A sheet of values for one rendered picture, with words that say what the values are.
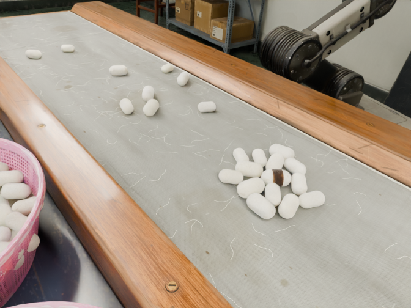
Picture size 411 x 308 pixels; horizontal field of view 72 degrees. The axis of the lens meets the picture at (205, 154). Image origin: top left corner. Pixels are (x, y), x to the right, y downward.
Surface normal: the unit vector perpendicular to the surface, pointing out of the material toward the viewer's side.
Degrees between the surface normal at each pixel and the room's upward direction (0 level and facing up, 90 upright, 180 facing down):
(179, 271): 0
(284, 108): 45
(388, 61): 90
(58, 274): 0
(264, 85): 0
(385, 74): 89
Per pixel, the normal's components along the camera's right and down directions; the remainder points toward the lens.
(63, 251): 0.06, -0.78
